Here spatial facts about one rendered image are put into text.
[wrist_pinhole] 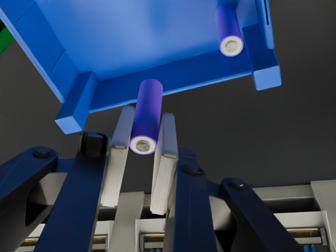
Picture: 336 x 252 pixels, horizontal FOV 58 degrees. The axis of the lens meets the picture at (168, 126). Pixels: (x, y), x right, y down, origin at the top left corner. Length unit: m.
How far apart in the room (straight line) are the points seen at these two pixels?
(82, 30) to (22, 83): 0.64
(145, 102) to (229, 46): 0.08
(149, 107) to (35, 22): 0.15
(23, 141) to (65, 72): 0.81
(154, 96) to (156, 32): 0.10
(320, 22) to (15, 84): 0.80
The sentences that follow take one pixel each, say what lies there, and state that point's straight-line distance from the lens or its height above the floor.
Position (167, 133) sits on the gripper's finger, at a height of 0.57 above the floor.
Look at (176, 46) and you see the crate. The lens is 0.31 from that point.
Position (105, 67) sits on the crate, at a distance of 0.34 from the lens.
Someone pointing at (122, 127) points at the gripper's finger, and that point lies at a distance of 0.15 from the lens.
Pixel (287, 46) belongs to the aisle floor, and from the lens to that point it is 0.81.
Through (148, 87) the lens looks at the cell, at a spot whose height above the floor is 0.50.
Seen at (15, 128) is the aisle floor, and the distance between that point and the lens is 1.09.
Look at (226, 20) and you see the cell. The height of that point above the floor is 0.44.
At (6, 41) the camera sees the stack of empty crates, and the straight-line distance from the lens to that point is 0.48.
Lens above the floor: 0.68
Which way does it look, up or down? 47 degrees down
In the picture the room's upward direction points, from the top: 175 degrees counter-clockwise
